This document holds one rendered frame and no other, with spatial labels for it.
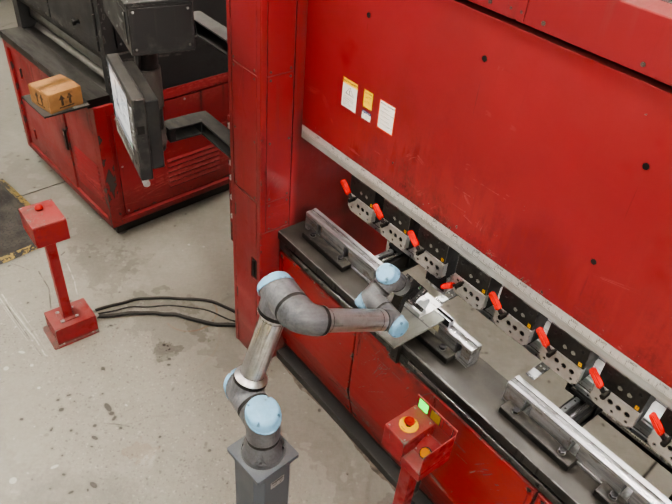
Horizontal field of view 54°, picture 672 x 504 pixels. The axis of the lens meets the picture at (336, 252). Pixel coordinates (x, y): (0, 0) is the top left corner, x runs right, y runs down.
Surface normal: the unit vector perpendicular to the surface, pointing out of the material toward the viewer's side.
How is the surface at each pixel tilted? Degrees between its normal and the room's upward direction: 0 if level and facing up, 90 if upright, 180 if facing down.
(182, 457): 0
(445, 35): 90
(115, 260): 0
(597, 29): 90
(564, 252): 90
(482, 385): 0
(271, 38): 90
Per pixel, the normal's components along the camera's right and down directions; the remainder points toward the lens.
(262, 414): 0.15, -0.70
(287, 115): 0.62, 0.53
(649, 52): -0.79, 0.34
